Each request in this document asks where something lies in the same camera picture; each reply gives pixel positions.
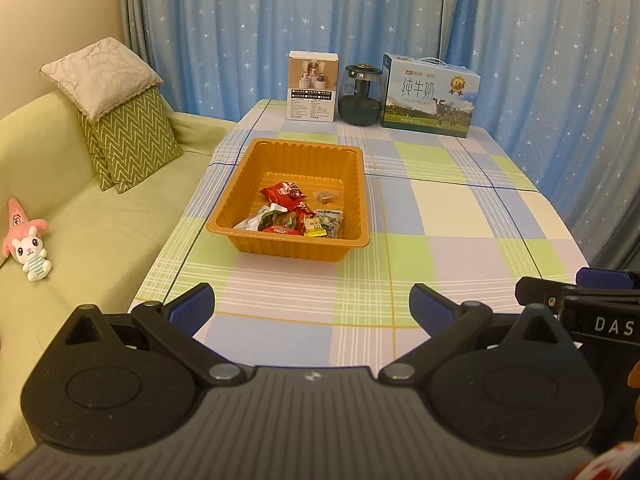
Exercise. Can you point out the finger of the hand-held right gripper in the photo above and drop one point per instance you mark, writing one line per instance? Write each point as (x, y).
(537, 291)
(605, 279)

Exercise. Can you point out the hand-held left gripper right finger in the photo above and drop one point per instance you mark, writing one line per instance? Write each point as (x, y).
(432, 305)

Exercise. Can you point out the white lace-edged cushion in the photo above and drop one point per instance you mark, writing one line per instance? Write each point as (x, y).
(100, 77)

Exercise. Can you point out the large red snack packet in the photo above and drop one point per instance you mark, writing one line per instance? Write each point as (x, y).
(272, 195)

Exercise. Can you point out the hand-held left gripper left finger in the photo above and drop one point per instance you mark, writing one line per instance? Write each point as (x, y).
(192, 305)

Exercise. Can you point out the blue green milk carton box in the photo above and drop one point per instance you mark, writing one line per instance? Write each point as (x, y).
(430, 97)

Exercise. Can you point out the white product box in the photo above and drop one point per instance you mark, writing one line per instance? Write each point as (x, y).
(312, 87)

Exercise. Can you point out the white snack pouch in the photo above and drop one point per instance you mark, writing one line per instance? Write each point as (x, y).
(255, 221)

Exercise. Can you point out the light green sofa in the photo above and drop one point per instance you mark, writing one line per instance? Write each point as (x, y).
(100, 240)

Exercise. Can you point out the pink starfish plush toy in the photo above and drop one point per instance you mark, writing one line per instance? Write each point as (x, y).
(17, 217)

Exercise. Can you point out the dark green glass humidifier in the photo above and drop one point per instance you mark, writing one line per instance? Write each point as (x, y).
(360, 97)

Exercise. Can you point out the grey snack packet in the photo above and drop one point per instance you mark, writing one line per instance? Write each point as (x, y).
(331, 222)

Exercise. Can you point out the red white patterned clothing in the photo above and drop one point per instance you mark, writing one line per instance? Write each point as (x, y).
(605, 466)

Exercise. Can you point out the green zigzag cushion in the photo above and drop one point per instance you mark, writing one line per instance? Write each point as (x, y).
(135, 140)
(97, 160)

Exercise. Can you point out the small brown candy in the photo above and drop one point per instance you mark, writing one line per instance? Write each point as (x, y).
(325, 195)

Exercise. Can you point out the blue star curtain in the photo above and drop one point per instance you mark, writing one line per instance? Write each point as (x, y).
(300, 10)

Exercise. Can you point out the orange plastic tray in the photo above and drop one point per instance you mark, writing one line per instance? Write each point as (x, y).
(300, 162)

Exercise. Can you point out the white bunny plush toy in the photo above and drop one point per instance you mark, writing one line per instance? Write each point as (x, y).
(31, 255)

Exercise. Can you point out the checked tablecloth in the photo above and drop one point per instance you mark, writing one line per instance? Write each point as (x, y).
(440, 225)

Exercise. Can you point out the person's right hand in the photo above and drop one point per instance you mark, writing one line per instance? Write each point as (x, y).
(636, 400)

